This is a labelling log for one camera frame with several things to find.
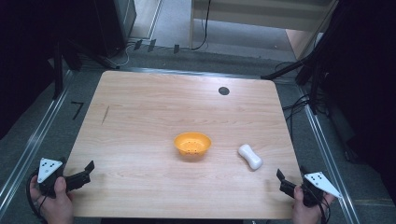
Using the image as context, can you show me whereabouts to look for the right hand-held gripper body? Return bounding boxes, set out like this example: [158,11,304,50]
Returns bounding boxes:
[293,171,343,208]

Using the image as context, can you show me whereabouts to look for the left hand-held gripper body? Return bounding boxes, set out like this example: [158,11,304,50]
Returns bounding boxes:
[36,157,70,199]

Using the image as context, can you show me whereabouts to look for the person's right hand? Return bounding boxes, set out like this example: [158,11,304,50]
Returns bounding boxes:
[290,185,336,224]

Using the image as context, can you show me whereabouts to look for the person's left hand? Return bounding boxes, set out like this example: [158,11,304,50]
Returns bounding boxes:
[29,175,75,224]

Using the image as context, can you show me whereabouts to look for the white bar of soap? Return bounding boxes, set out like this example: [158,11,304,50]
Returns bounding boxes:
[237,143,264,172]

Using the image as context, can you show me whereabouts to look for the black angled tape mark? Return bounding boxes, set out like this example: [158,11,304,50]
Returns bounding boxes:
[70,100,85,121]

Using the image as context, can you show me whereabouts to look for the orange perforated bowl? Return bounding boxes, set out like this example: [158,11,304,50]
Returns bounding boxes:
[173,132,213,158]

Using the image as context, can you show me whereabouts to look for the black metal stand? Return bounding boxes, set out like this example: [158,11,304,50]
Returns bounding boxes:
[261,46,331,116]
[51,36,121,101]

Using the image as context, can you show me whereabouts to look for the dark curtain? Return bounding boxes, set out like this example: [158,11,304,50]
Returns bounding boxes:
[0,0,104,141]
[311,0,396,200]

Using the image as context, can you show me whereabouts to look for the black cabinet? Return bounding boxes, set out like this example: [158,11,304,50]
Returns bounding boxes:
[92,0,138,59]

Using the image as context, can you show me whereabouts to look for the light wooden furniture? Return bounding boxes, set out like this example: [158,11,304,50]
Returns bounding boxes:
[189,0,340,61]

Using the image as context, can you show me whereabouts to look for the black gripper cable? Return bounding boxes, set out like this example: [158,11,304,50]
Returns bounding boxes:
[317,194,332,224]
[25,170,49,224]

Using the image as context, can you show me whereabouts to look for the metal floor rail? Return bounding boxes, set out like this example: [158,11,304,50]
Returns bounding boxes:
[297,85,362,224]
[0,70,75,217]
[118,66,300,82]

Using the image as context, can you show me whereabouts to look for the black floor cables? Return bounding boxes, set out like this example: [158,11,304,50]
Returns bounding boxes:
[280,92,313,133]

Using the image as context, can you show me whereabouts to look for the white floor cable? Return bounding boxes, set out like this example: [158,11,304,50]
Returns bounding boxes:
[114,42,135,68]

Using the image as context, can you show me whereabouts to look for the black hanging cable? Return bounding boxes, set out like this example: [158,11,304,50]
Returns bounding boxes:
[190,0,213,51]

